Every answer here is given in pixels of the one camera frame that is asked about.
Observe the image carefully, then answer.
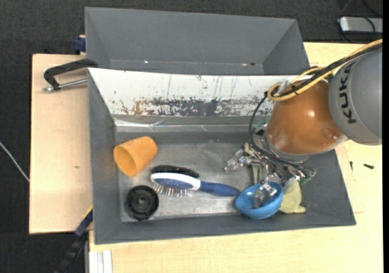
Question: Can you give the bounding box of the black bristle brush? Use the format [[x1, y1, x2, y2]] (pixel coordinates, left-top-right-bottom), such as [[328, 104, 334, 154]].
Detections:
[[150, 164, 201, 179]]

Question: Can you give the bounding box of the orange plastic cup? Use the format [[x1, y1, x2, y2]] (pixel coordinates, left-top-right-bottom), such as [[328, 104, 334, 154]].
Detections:
[[112, 136, 159, 178]]

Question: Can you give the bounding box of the blue plastic bowl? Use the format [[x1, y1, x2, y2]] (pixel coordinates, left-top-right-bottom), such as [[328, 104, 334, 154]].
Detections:
[[234, 181, 284, 220]]

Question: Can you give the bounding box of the blue and white hairbrush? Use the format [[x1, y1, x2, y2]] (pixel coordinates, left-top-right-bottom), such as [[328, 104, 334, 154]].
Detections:
[[150, 172, 241, 198]]

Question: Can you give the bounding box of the grey metal bin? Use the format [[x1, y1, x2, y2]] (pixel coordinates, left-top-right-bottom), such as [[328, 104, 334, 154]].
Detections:
[[84, 6, 357, 245]]

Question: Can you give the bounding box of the black round ribbed disc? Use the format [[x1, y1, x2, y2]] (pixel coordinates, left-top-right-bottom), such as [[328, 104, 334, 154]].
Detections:
[[125, 185, 160, 222]]

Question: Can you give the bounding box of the pale wood board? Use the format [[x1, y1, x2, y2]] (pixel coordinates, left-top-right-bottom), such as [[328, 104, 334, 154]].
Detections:
[[29, 54, 94, 235]]

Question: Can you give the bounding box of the pale yellow cloth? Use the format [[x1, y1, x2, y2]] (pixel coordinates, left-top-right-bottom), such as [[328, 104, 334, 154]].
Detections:
[[278, 176, 306, 215]]

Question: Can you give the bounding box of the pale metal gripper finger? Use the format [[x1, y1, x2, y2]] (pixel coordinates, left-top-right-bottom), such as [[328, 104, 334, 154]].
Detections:
[[224, 149, 248, 175], [252, 182, 278, 209]]

